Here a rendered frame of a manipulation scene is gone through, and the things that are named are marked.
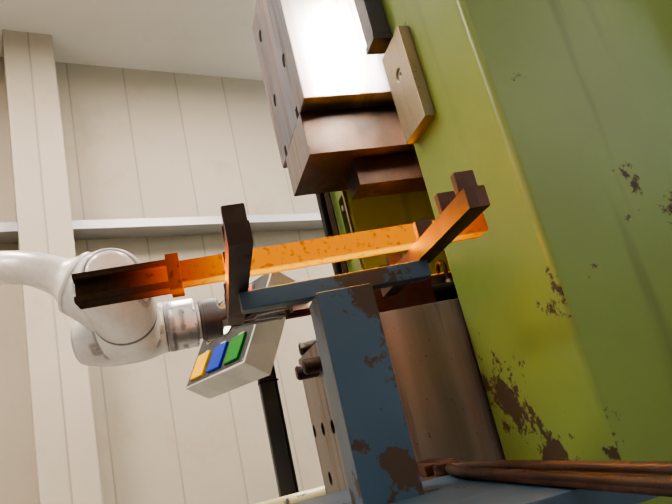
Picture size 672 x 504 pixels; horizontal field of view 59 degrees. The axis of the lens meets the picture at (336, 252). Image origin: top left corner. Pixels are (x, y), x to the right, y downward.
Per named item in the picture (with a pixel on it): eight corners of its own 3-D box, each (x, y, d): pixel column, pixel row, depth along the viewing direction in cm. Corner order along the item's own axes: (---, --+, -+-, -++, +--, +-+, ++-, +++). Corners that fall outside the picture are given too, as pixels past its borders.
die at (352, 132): (309, 154, 115) (299, 112, 118) (293, 196, 134) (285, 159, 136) (498, 135, 127) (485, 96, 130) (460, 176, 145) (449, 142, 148)
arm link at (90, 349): (172, 365, 108) (166, 338, 97) (80, 382, 104) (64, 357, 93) (164, 312, 113) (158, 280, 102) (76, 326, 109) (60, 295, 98)
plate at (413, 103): (424, 115, 92) (397, 25, 97) (405, 144, 101) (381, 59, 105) (436, 114, 93) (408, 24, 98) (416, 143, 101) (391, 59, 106)
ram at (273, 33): (311, 71, 106) (268, -102, 117) (282, 169, 141) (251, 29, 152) (516, 58, 117) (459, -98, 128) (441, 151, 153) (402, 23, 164)
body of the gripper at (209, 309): (201, 345, 111) (251, 336, 113) (202, 337, 103) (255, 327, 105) (195, 307, 113) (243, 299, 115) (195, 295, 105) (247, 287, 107)
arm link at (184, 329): (169, 347, 101) (204, 340, 102) (161, 296, 103) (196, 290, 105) (171, 356, 109) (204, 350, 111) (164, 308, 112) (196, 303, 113)
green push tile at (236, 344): (236, 357, 146) (245, 331, 150) (222, 364, 151) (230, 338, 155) (242, 360, 147) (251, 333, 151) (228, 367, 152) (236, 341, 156)
